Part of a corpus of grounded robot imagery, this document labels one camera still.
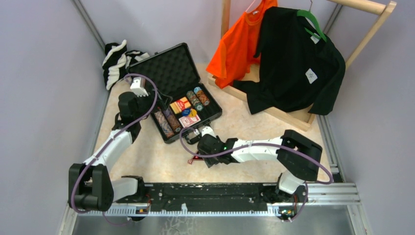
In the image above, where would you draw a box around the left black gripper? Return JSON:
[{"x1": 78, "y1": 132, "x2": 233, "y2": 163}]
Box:
[{"x1": 134, "y1": 88, "x2": 172, "y2": 121}]

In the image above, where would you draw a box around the blue small blind button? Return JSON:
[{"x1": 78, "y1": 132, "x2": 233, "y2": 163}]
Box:
[{"x1": 182, "y1": 108, "x2": 191, "y2": 117}]

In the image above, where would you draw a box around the orange boxed card deck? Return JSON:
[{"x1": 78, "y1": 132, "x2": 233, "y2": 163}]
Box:
[{"x1": 170, "y1": 97, "x2": 191, "y2": 114}]

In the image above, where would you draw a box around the black poker set case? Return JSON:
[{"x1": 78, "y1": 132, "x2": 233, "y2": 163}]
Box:
[{"x1": 127, "y1": 43, "x2": 222, "y2": 143}]

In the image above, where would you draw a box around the yellow big blind button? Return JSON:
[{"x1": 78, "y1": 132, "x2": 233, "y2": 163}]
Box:
[{"x1": 188, "y1": 108, "x2": 197, "y2": 118}]

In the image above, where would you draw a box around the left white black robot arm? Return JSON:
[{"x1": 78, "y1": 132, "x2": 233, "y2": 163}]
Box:
[{"x1": 68, "y1": 73, "x2": 160, "y2": 213}]

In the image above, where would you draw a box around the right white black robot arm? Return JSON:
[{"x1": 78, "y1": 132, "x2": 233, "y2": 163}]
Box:
[{"x1": 197, "y1": 127, "x2": 323, "y2": 202}]

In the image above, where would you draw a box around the red playing card deck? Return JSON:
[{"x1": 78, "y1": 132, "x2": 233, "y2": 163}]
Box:
[{"x1": 179, "y1": 115, "x2": 201, "y2": 128}]

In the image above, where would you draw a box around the purple black chip stack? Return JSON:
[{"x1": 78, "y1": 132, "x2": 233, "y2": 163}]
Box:
[{"x1": 163, "y1": 108, "x2": 182, "y2": 133}]

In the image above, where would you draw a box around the green orange chip stack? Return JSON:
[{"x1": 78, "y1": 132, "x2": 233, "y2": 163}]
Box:
[{"x1": 186, "y1": 91, "x2": 204, "y2": 111}]

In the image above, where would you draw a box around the blue orange chip stack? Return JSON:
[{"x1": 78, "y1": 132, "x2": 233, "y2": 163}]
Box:
[{"x1": 154, "y1": 111, "x2": 174, "y2": 138}]

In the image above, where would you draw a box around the red yellow chip stack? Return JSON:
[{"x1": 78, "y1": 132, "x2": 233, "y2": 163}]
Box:
[{"x1": 193, "y1": 87, "x2": 210, "y2": 106}]

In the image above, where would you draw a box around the black white striped cloth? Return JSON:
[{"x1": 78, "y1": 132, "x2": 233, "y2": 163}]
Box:
[{"x1": 102, "y1": 39, "x2": 150, "y2": 91}]

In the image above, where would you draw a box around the orange t-shirt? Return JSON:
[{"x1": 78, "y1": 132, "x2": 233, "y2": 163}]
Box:
[{"x1": 206, "y1": 0, "x2": 278, "y2": 89}]

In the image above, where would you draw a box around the wooden clothes rack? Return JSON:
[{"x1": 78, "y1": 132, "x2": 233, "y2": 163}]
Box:
[{"x1": 207, "y1": 0, "x2": 397, "y2": 132}]

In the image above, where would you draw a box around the black t-shirt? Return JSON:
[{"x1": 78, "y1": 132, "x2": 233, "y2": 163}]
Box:
[{"x1": 233, "y1": 7, "x2": 346, "y2": 116}]

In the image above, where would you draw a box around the green clothes hanger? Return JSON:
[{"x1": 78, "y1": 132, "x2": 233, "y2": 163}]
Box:
[{"x1": 297, "y1": 10, "x2": 327, "y2": 42}]

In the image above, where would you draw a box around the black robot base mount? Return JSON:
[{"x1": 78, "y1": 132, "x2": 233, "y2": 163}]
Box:
[{"x1": 116, "y1": 181, "x2": 306, "y2": 212}]

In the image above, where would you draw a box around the aluminium frame rail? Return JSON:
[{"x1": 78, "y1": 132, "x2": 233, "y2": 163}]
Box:
[{"x1": 58, "y1": 181, "x2": 373, "y2": 235}]

